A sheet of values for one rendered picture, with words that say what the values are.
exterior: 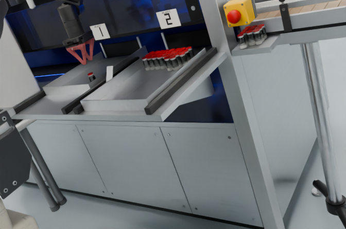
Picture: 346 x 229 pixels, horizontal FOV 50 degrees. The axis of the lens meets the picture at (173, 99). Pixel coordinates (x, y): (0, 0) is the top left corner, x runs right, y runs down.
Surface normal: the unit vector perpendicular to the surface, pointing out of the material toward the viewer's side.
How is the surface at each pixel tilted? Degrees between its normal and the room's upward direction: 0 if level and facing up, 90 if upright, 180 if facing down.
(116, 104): 90
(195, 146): 90
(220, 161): 90
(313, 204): 0
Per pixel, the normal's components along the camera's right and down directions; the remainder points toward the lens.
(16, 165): 0.80, -0.02
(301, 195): -0.31, -0.87
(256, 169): -0.51, 0.49
